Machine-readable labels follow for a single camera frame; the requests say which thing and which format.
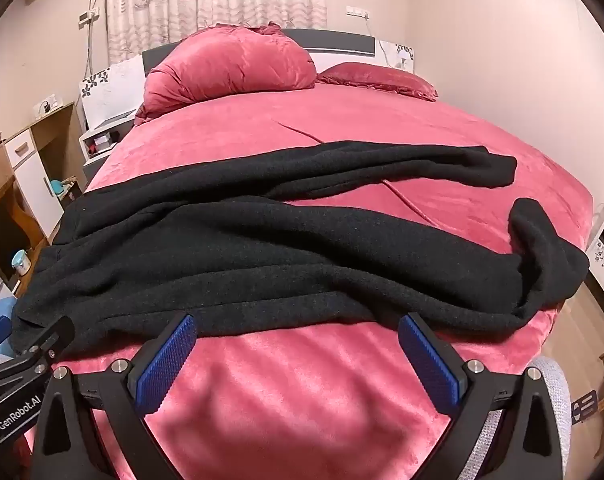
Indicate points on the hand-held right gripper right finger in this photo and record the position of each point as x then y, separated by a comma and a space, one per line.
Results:
432, 365

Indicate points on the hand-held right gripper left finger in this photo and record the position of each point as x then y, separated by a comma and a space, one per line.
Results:
166, 360

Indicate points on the black knit garment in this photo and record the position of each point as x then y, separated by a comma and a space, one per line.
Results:
282, 240

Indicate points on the white teal mug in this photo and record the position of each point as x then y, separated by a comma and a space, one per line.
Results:
20, 261

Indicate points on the bed with pink sheet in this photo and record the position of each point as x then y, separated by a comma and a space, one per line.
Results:
307, 400

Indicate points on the teal container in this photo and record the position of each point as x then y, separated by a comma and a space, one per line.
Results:
56, 188

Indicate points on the wooden cabinet with white doors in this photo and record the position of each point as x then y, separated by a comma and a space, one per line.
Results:
36, 180

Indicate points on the small red object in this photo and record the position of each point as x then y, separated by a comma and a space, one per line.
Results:
90, 148

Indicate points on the white grey nightstand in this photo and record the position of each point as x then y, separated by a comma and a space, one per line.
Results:
106, 124

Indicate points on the large pink pillow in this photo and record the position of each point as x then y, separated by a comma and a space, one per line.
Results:
231, 70

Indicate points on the grey white headboard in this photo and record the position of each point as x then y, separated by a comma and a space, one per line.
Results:
332, 38

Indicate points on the white wall socket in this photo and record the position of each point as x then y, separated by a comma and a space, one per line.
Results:
89, 15
358, 10

